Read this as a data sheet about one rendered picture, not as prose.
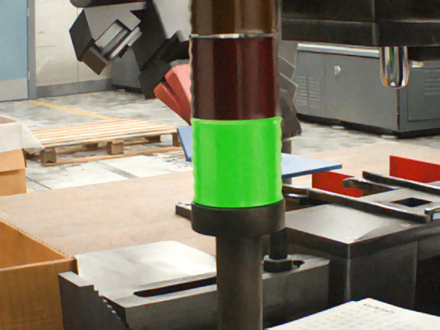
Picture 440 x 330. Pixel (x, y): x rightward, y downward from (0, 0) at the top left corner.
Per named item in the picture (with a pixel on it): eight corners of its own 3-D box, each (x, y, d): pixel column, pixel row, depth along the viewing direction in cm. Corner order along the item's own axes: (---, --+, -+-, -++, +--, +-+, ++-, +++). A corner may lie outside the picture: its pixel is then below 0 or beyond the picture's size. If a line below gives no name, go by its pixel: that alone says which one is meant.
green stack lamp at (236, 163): (248, 185, 45) (247, 111, 44) (300, 198, 42) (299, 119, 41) (175, 196, 43) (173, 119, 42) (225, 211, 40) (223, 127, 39)
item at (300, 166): (240, 149, 96) (239, 119, 95) (342, 168, 83) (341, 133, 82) (177, 159, 92) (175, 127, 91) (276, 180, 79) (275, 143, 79)
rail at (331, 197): (313, 219, 75) (313, 187, 75) (429, 250, 64) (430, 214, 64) (307, 221, 75) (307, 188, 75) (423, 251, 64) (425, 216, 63)
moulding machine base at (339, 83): (108, 91, 1220) (108, 15, 1204) (181, 84, 1269) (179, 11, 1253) (395, 142, 747) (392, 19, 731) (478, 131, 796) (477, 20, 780)
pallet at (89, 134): (130, 134, 825) (129, 117, 822) (190, 148, 740) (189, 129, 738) (1, 150, 763) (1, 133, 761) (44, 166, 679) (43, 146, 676)
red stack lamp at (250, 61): (247, 107, 44) (244, 33, 44) (299, 115, 41) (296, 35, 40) (173, 115, 42) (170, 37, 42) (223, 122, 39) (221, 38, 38)
